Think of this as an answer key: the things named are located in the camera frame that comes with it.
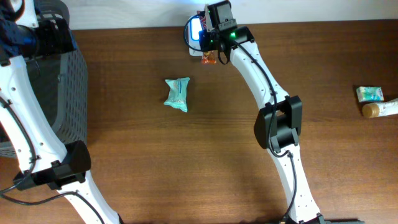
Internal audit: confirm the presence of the red chocolate bar wrapper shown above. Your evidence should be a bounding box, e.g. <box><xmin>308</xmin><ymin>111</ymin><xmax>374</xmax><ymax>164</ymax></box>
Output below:
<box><xmin>199</xmin><ymin>16</ymin><xmax>216</xmax><ymax>65</ymax></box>

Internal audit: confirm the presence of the teal snack packet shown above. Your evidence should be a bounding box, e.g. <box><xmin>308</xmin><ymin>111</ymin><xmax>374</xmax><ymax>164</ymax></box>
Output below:
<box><xmin>164</xmin><ymin>77</ymin><xmax>190</xmax><ymax>113</ymax></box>

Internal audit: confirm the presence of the teal Kleenex tissue pack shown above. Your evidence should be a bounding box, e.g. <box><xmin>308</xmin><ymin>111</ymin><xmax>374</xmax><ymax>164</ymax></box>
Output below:
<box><xmin>356</xmin><ymin>86</ymin><xmax>384</xmax><ymax>103</ymax></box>

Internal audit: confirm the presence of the white tube with gold cap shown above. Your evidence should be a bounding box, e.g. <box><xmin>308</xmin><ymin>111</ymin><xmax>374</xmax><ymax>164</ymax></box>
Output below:
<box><xmin>362</xmin><ymin>99</ymin><xmax>397</xmax><ymax>118</ymax></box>

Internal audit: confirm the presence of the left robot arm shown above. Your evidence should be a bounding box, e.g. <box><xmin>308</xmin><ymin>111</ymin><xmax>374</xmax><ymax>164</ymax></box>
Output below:
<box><xmin>1</xmin><ymin>1</ymin><xmax>122</xmax><ymax>223</ymax></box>

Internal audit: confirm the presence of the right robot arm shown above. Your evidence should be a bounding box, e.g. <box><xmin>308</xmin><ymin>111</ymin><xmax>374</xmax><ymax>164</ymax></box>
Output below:
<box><xmin>199</xmin><ymin>1</ymin><xmax>325</xmax><ymax>223</ymax></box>

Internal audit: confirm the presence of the white barcode scanner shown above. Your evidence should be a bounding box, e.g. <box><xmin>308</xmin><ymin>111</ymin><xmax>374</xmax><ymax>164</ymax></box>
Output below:
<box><xmin>187</xmin><ymin>16</ymin><xmax>203</xmax><ymax>57</ymax></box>

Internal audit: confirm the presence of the dark grey plastic basket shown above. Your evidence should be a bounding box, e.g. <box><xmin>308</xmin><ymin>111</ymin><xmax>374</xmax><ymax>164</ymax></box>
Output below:
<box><xmin>1</xmin><ymin>1</ymin><xmax>88</xmax><ymax>144</ymax></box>

